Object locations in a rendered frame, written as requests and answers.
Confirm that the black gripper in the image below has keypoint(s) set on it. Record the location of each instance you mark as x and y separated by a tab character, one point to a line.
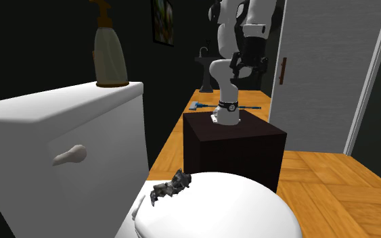
252	49

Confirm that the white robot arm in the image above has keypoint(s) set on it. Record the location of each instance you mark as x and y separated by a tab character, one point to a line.
227	71

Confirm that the blue floor squeegee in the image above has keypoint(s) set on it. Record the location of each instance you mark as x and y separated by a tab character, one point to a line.
200	105

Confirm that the dark robot stand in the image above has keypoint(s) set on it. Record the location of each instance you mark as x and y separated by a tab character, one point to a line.
236	148

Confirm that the olive soap dispenser bottle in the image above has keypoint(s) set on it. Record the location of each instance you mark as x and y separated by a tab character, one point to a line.
110	56

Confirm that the dark grey crumpled lump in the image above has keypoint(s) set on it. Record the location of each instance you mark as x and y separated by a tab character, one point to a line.
170	188

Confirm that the white toilet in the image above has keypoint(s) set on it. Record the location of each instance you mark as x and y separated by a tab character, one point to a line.
78	138

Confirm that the dark pedestal sink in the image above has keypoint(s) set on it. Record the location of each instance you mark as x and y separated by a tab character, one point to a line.
206	74

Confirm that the framed wall picture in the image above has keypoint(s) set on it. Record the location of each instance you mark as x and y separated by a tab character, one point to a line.
163	23

